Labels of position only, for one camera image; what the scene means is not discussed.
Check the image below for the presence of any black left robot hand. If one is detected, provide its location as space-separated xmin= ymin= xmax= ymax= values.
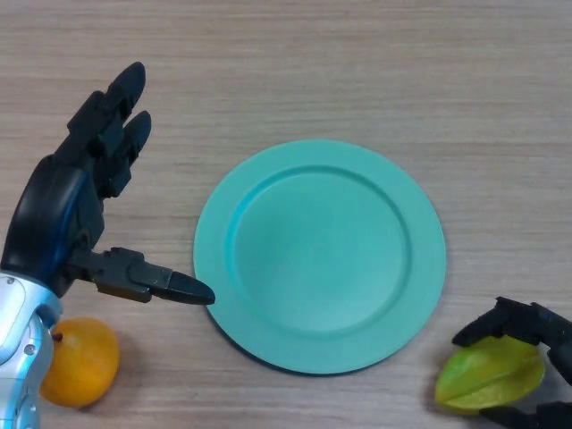
xmin=0 ymin=61 xmax=216 ymax=307

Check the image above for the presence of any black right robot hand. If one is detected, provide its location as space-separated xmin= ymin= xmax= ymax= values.
xmin=451 ymin=296 xmax=572 ymax=429

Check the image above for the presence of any yellow starfruit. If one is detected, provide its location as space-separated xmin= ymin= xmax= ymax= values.
xmin=434 ymin=335 xmax=546 ymax=411

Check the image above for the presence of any green round plate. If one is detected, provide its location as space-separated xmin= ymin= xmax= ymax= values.
xmin=193 ymin=139 xmax=447 ymax=375

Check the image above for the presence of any orange pear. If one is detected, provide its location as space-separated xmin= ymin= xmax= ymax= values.
xmin=39 ymin=316 xmax=121 ymax=408

